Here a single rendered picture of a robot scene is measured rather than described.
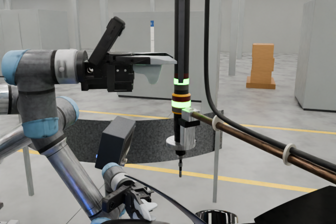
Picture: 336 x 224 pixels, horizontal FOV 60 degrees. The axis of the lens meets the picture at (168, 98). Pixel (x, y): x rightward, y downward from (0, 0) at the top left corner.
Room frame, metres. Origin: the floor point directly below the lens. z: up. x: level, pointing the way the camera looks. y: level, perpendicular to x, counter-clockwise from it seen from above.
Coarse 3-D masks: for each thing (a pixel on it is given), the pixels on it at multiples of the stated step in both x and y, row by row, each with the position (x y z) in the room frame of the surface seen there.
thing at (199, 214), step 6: (204, 210) 0.67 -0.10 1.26; (210, 210) 0.66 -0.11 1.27; (216, 210) 0.66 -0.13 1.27; (222, 210) 0.66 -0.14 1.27; (198, 216) 0.67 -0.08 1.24; (204, 216) 0.65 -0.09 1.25; (216, 216) 0.64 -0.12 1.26; (222, 216) 0.64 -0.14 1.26; (228, 216) 0.65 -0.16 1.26; (234, 216) 0.66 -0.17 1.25; (216, 222) 0.63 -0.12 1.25; (222, 222) 0.63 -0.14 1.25; (228, 222) 0.64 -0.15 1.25; (234, 222) 0.65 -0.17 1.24
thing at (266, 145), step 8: (192, 112) 0.60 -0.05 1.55; (200, 120) 0.58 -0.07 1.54; (208, 120) 0.55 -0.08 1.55; (224, 128) 0.51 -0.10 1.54; (232, 128) 0.50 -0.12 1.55; (240, 136) 0.47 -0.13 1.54; (248, 136) 0.46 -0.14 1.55; (256, 144) 0.44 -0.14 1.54; (264, 144) 0.43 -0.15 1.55; (272, 152) 0.41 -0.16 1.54; (280, 152) 0.40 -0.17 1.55; (288, 160) 0.38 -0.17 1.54; (296, 160) 0.37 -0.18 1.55; (304, 160) 0.37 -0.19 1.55; (304, 168) 0.36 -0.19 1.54; (312, 168) 0.35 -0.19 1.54; (320, 168) 0.35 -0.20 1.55; (320, 176) 0.34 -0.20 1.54; (328, 176) 0.33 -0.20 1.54
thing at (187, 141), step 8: (184, 112) 0.61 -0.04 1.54; (184, 120) 0.61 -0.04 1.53; (192, 120) 0.60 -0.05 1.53; (184, 128) 0.61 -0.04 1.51; (192, 128) 0.62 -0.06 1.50; (184, 136) 0.61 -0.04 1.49; (192, 136) 0.62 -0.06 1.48; (168, 144) 0.63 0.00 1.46; (176, 144) 0.63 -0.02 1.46; (184, 144) 0.61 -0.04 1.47; (192, 144) 0.63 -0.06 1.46
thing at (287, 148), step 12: (204, 12) 0.57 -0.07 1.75; (204, 24) 0.57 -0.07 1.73; (204, 36) 0.57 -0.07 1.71; (204, 48) 0.57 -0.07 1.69; (204, 60) 0.57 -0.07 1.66; (204, 72) 0.57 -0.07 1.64; (204, 84) 0.57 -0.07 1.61; (216, 108) 0.54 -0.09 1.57; (216, 120) 0.53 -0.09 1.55; (228, 120) 0.50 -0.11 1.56; (252, 132) 0.45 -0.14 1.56; (276, 144) 0.41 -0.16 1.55; (288, 144) 0.39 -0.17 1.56; (300, 156) 0.37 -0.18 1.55; (312, 156) 0.36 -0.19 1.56
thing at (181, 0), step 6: (180, 0) 0.63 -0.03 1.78; (180, 6) 0.63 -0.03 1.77; (180, 12) 0.63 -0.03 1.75; (180, 18) 0.63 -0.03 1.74; (180, 24) 0.63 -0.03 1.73; (180, 30) 0.63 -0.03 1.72; (180, 36) 0.63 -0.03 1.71; (180, 42) 0.63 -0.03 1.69; (180, 48) 0.63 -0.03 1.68; (180, 54) 0.63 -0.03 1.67; (180, 60) 0.63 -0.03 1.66; (180, 66) 0.63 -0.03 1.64; (180, 72) 0.63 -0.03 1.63; (180, 78) 0.63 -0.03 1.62
